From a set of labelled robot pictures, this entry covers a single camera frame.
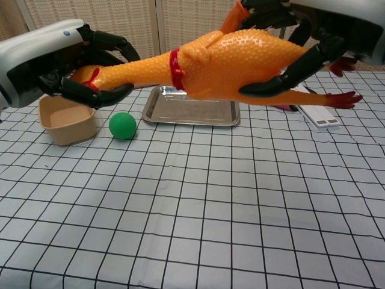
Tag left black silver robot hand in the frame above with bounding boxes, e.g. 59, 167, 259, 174
0, 19, 142, 111

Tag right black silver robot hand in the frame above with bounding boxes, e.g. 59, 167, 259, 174
221, 0, 385, 97

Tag yellow rubber chicken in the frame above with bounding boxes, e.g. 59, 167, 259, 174
70, 28, 364, 110

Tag green ball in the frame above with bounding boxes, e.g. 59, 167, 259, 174
108, 111, 138, 140

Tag silver metal tray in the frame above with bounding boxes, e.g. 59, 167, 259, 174
141, 85, 241, 128

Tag woven folding screen panel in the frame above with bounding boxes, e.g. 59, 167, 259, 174
156, 0, 240, 54
0, 0, 28, 42
23, 0, 159, 57

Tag brown cardboard box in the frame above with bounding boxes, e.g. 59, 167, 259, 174
38, 95, 97, 147

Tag white flat stand bar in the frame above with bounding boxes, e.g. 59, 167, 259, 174
303, 86, 341, 129
297, 104, 330, 131

